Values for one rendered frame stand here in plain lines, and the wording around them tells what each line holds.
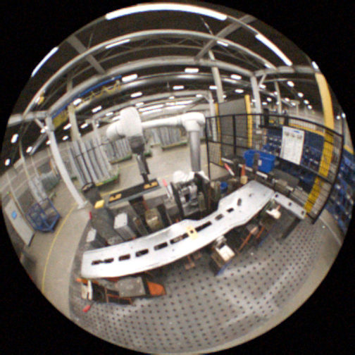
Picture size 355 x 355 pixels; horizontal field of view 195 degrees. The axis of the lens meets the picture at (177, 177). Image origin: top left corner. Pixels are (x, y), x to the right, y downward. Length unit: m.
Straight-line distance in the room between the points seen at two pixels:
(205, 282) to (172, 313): 0.29
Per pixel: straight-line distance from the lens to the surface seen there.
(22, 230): 6.77
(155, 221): 0.57
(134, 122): 0.55
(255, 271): 0.86
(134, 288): 0.52
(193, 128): 0.92
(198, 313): 0.80
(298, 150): 1.13
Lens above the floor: 1.48
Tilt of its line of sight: 28 degrees down
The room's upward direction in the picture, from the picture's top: 12 degrees counter-clockwise
